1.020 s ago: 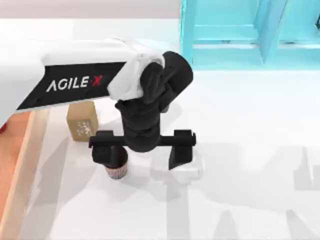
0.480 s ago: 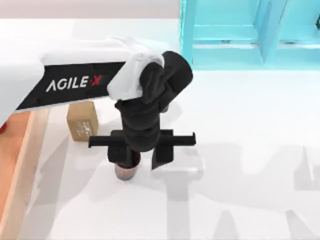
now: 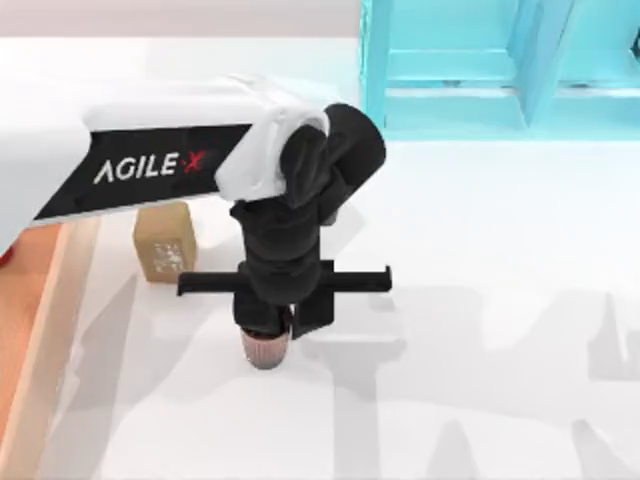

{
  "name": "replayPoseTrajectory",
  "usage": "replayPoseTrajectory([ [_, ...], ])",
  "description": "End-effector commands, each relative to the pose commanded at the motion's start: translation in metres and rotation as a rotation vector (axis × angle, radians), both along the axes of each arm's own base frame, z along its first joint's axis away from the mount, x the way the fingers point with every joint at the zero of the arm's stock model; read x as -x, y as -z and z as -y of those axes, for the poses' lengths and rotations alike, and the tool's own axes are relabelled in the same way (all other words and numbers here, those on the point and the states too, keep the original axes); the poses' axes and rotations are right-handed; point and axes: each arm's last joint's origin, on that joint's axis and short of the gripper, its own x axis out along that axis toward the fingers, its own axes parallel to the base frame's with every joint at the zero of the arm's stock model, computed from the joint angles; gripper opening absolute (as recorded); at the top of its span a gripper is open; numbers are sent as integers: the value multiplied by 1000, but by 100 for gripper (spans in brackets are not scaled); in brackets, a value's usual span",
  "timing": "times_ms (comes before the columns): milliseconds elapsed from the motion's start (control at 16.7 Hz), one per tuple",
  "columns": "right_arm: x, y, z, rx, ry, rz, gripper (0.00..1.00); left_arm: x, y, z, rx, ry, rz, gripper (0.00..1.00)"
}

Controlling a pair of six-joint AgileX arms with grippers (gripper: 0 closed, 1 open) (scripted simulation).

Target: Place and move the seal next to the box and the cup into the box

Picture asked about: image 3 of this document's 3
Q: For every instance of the pink ribbed cup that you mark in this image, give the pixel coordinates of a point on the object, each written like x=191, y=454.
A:
x=265, y=350

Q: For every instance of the brown printed carton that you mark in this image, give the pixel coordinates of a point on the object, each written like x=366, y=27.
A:
x=165, y=240

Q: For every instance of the shallow salmon-coloured box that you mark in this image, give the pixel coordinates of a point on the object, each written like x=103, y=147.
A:
x=30, y=350

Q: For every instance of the light blue rack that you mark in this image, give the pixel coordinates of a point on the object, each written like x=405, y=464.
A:
x=450, y=65

